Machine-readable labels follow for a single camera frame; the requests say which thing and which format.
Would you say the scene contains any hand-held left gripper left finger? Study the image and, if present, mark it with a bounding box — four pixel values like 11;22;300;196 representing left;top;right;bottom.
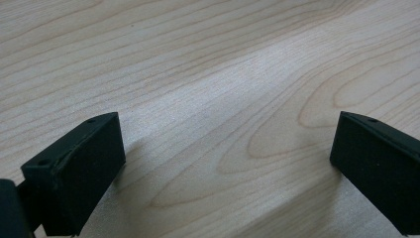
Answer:
20;111;128;238

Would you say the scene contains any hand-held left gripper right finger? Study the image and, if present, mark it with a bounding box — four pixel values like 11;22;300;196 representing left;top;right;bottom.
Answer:
329;110;420;237

